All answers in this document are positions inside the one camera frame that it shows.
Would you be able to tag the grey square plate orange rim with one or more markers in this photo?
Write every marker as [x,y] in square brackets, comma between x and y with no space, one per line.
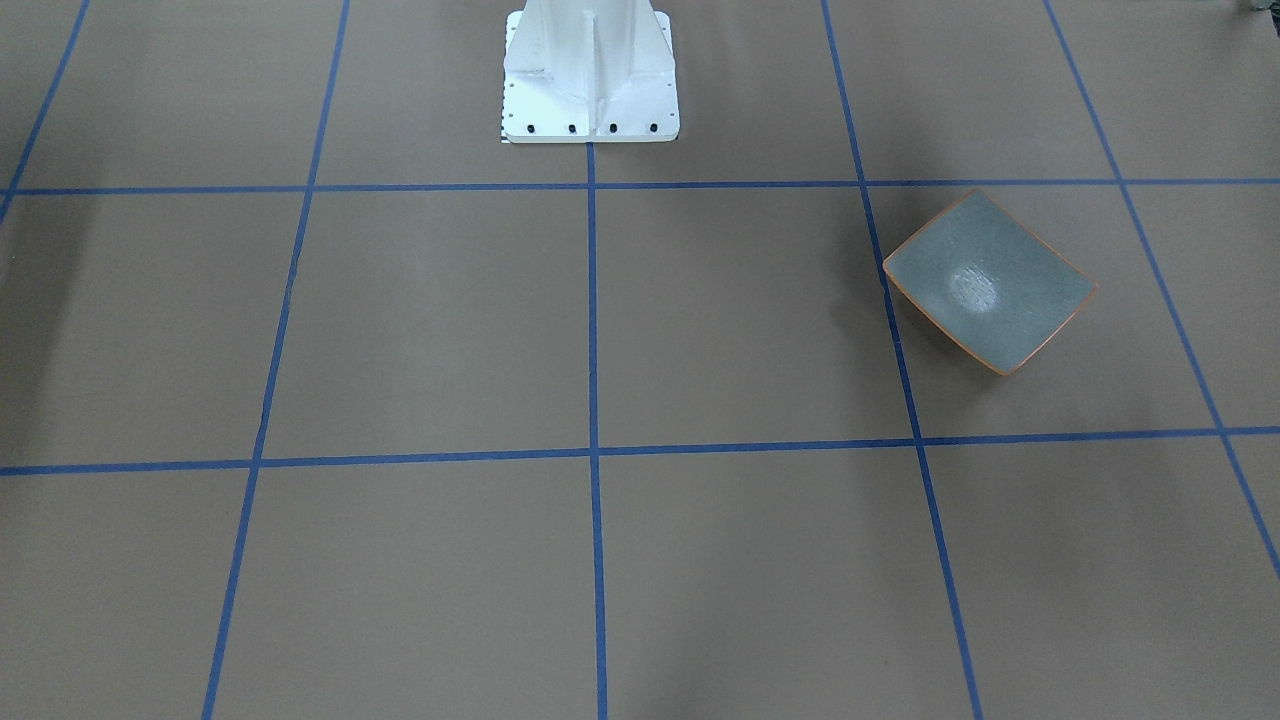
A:
[991,285]

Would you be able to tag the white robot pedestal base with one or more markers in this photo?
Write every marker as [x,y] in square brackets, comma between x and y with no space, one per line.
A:
[589,72]

